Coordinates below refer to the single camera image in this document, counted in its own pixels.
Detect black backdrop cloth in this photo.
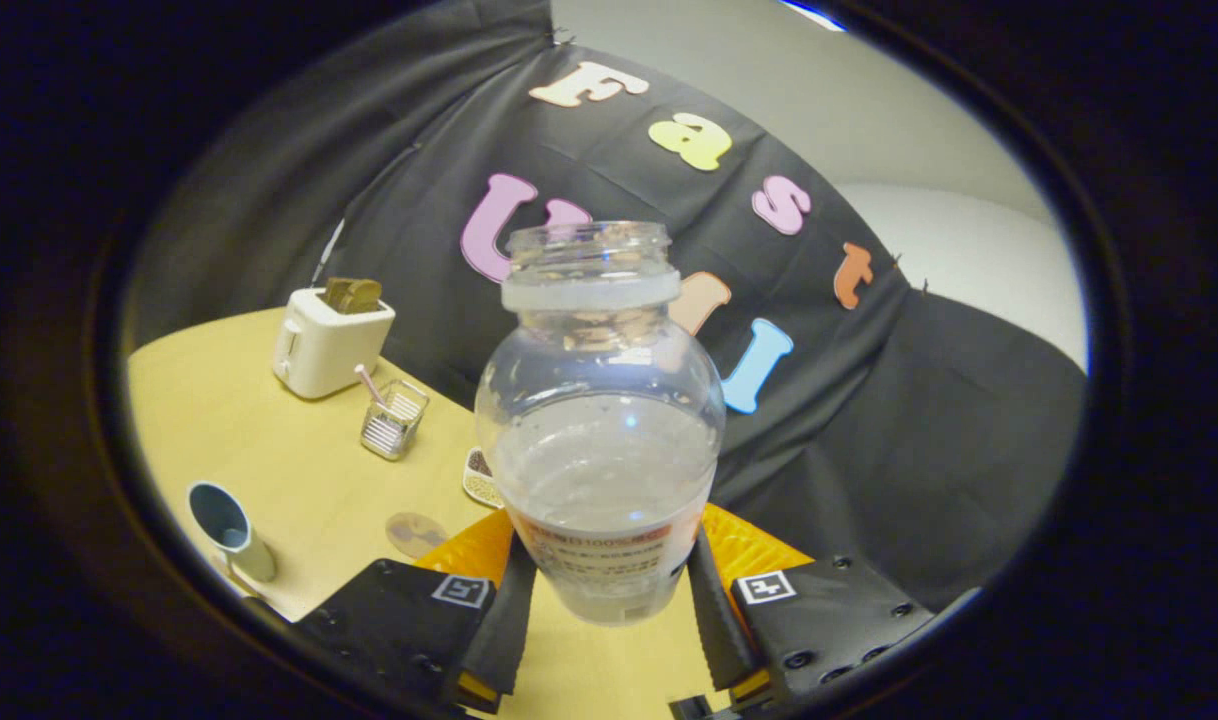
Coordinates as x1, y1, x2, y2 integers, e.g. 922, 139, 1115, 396
132, 0, 1088, 613

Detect white toaster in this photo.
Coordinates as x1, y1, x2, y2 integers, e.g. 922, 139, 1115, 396
272, 287, 397, 401

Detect blue and white cup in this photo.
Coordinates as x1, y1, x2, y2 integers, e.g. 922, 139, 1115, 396
187, 481, 278, 584

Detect clear ribbed glass holder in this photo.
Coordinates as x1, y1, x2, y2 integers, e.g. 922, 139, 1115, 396
360, 378, 431, 462

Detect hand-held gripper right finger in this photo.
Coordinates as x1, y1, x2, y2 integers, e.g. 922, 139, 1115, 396
685, 503, 936, 709

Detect toast slices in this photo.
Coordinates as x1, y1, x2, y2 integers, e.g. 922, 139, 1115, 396
319, 277, 384, 315

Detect clear plastic juice bottle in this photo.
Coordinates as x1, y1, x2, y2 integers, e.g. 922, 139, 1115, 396
474, 221, 727, 628

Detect wooden table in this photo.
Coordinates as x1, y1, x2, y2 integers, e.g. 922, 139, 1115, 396
127, 306, 740, 720

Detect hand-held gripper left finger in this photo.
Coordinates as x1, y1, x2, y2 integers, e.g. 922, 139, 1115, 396
294, 507, 538, 715

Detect white dish with grains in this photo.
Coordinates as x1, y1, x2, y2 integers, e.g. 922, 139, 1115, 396
462, 446, 506, 509

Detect round translucent coaster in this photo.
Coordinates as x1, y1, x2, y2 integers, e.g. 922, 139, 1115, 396
385, 512, 450, 559

